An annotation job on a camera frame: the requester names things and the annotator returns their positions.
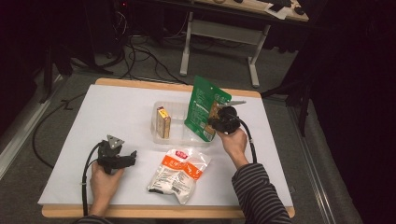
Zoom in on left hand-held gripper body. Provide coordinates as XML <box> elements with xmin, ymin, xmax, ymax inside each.
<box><xmin>96</xmin><ymin>133</ymin><xmax>132</xmax><ymax>175</ymax></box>

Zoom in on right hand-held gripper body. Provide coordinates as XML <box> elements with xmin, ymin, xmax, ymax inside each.
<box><xmin>214</xmin><ymin>99</ymin><xmax>248</xmax><ymax>135</ymax></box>

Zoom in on green snack packet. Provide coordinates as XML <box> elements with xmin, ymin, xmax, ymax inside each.
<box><xmin>184</xmin><ymin>75</ymin><xmax>233</xmax><ymax>143</ymax></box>

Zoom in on clear plastic container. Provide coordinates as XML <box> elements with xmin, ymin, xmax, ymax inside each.
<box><xmin>150</xmin><ymin>100</ymin><xmax>217</xmax><ymax>147</ymax></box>

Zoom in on person's right hand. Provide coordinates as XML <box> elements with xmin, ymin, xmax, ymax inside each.
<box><xmin>216</xmin><ymin>128</ymin><xmax>250</xmax><ymax>171</ymax></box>

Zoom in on person's left hand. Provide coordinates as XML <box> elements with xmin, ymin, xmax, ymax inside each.
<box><xmin>89</xmin><ymin>161</ymin><xmax>126</xmax><ymax>217</ymax></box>

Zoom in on yellow box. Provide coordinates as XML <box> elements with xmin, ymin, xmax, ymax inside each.
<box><xmin>155</xmin><ymin>105</ymin><xmax>172</xmax><ymax>140</ymax></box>

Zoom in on white table sheet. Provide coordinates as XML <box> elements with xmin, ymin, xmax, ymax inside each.
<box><xmin>37</xmin><ymin>84</ymin><xmax>293</xmax><ymax>207</ymax></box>

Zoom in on white and orange packet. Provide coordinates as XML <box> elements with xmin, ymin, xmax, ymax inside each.
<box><xmin>146</xmin><ymin>147</ymin><xmax>212</xmax><ymax>206</ymax></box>

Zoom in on black metal stand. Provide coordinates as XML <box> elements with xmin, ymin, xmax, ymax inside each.
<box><xmin>261</xmin><ymin>74</ymin><xmax>316</xmax><ymax>138</ymax></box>
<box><xmin>37</xmin><ymin>43</ymin><xmax>74</xmax><ymax>105</ymax></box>

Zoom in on desk with white legs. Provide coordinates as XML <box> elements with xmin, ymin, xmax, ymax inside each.
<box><xmin>134</xmin><ymin>0</ymin><xmax>311</xmax><ymax>89</ymax></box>

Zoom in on white papers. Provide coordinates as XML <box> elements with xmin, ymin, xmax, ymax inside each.
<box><xmin>263</xmin><ymin>2</ymin><xmax>294</xmax><ymax>21</ymax></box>

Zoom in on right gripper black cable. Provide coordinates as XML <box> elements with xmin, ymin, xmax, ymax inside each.
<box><xmin>228</xmin><ymin>111</ymin><xmax>259</xmax><ymax>165</ymax></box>

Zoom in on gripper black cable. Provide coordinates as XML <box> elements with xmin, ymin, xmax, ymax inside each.
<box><xmin>228</xmin><ymin>111</ymin><xmax>259</xmax><ymax>165</ymax></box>
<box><xmin>80</xmin><ymin>141</ymin><xmax>105</xmax><ymax>217</ymax></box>

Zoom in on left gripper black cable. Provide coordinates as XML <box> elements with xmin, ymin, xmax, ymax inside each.
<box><xmin>80</xmin><ymin>141</ymin><xmax>105</xmax><ymax>217</ymax></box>

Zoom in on black floor cable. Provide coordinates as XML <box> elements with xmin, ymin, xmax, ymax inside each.
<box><xmin>32</xmin><ymin>92</ymin><xmax>92</xmax><ymax>170</ymax></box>

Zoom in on aluminium frame rail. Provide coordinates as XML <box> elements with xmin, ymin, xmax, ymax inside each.
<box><xmin>288</xmin><ymin>99</ymin><xmax>337</xmax><ymax>224</ymax></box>
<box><xmin>0</xmin><ymin>74</ymin><xmax>64</xmax><ymax>181</ymax></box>

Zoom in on black floor cables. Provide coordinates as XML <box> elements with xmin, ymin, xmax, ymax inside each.
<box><xmin>113</xmin><ymin>8</ymin><xmax>190</xmax><ymax>86</ymax></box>

